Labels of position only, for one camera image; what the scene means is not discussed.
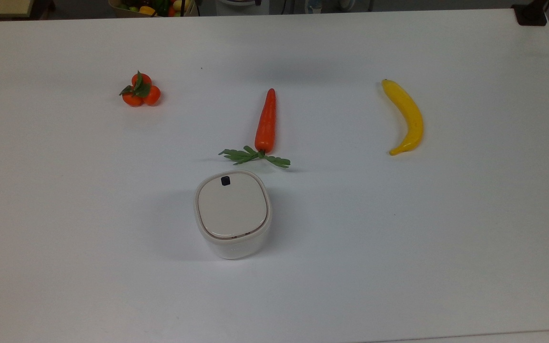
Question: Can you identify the beige hinged bin lid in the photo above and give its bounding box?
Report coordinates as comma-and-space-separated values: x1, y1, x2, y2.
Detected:
197, 172, 269, 239

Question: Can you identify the white garbage bin body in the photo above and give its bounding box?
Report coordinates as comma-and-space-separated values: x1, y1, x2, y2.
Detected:
194, 170, 272, 260

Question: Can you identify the orange carrot with green leaves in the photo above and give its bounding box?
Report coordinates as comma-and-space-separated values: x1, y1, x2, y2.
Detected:
218, 88, 291, 169

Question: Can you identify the orange mandarin cluster with leaves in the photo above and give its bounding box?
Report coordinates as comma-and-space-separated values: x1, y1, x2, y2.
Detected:
119, 71, 162, 107

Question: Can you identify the yellow banana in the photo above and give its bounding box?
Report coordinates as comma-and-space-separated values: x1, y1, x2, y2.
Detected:
381, 79, 424, 156

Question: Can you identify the basket of toy fruit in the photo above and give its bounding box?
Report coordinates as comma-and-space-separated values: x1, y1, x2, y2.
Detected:
109, 0, 198, 18

